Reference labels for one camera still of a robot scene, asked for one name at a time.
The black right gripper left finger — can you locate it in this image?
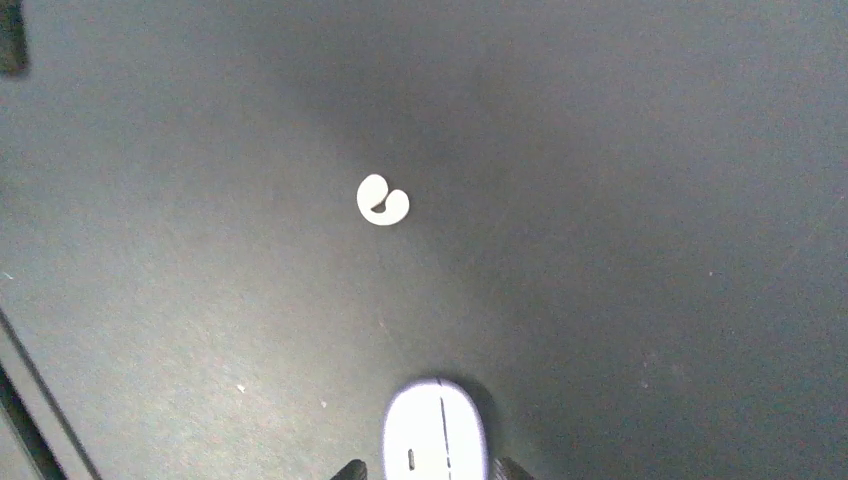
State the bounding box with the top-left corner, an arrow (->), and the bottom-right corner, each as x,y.
331,459 -> 368,480

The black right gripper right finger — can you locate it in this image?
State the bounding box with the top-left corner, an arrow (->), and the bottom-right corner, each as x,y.
493,457 -> 534,480

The lavender earbud charging case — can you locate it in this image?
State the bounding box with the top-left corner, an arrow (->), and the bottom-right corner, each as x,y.
382,378 -> 490,480

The white earbud near center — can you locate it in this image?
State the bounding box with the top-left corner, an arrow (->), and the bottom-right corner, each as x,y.
356,174 -> 410,226

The black frame rail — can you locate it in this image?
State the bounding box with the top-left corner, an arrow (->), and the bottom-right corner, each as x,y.
1,314 -> 103,479

